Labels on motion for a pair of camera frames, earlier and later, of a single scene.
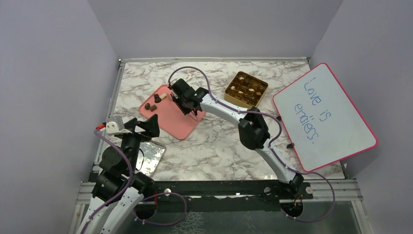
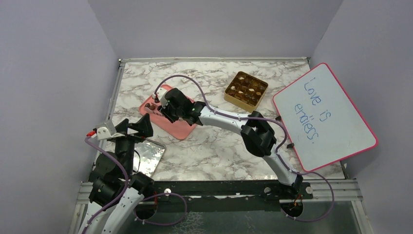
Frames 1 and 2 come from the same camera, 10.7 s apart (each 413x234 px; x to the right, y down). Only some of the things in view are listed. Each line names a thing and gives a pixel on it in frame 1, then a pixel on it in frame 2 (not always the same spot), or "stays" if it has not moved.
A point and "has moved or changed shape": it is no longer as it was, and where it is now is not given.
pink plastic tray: x=166 y=114 stays
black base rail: x=222 y=196 stays
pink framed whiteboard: x=322 y=124 stays
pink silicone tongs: x=192 y=114 has moved or changed shape
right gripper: x=185 y=111 → x=164 y=111
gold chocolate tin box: x=245 y=90 stays
